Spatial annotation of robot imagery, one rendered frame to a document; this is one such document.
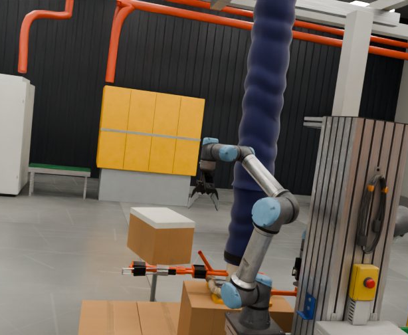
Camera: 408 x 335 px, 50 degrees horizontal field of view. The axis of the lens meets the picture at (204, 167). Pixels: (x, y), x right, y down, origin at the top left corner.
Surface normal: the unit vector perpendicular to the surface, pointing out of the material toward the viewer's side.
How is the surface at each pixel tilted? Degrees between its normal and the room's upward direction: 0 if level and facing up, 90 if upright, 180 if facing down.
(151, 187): 90
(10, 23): 90
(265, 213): 83
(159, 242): 90
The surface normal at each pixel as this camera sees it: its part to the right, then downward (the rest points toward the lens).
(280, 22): 0.22, -0.20
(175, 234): 0.52, 0.14
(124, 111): 0.26, 0.13
